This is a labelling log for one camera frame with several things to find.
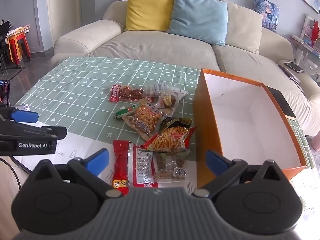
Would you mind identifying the red and white snack packet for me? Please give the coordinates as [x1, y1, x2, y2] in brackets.
[112, 140, 159, 196]

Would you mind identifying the white door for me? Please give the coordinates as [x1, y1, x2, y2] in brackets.
[47, 0, 82, 49]

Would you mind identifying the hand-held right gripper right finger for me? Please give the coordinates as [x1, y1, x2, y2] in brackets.
[191, 149, 284, 198]

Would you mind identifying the clear packet of brown snacks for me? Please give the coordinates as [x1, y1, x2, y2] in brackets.
[152, 152, 188, 181]

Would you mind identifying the red packet of orange sticks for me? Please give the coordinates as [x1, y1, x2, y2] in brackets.
[142, 126, 197, 153]

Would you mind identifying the figure printed pillow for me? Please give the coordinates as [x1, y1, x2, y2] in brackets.
[254, 0, 280, 34]

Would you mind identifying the red packet of brown meat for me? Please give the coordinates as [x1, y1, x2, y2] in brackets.
[109, 84, 153, 103]

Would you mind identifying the dark foil snack packet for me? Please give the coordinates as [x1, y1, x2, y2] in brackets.
[162, 117, 193, 131]

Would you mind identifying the beige pillow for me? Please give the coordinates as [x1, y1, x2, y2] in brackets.
[218, 0, 263, 55]

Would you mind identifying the beige sofa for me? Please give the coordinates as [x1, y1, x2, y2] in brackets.
[51, 0, 320, 137]

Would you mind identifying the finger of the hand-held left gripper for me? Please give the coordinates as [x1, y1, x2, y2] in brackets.
[0, 121, 67, 140]
[0, 107, 39, 123]

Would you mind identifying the pink bin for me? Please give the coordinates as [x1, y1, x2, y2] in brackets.
[308, 133, 320, 152]

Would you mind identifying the white script printed cloth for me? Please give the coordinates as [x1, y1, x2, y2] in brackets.
[0, 120, 312, 198]

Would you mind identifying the light blue pillow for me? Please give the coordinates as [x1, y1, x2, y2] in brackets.
[166, 0, 228, 47]

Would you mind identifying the orange cardboard box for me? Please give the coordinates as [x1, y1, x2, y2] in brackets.
[192, 68, 307, 189]

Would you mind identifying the clear packet with green label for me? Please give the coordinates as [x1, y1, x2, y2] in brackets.
[154, 87, 188, 108]

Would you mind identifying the clear packet of orange peanuts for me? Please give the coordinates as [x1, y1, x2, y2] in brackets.
[122, 103, 166, 141]

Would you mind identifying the black cable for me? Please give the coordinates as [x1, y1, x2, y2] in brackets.
[0, 155, 23, 188]

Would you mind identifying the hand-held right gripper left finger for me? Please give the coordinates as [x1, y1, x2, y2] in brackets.
[32, 148, 124, 199]

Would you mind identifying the black chair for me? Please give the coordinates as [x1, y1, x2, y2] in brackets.
[0, 19, 13, 74]

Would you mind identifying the phone with lit screen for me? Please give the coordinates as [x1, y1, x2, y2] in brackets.
[0, 80, 11, 104]

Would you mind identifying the pile of papers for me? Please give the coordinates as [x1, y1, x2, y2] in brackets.
[6, 25, 31, 39]

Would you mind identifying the black notebook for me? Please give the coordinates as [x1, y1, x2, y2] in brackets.
[265, 85, 297, 120]

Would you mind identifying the red plush toy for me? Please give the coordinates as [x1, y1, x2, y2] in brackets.
[311, 21, 320, 47]

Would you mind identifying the orange plastic stool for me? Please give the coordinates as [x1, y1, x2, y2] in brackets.
[7, 37, 24, 63]

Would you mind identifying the green sausage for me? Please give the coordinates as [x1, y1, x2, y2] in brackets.
[115, 105, 141, 122]

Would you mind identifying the red plastic stool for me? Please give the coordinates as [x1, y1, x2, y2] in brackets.
[15, 33, 32, 62]

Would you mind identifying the smartphone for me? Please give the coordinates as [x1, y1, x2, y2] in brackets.
[284, 61, 306, 74]

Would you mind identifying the white desk with shelf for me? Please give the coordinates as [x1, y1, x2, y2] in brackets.
[291, 14, 320, 80]

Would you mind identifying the yellow pillow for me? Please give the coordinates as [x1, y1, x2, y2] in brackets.
[124, 0, 175, 32]

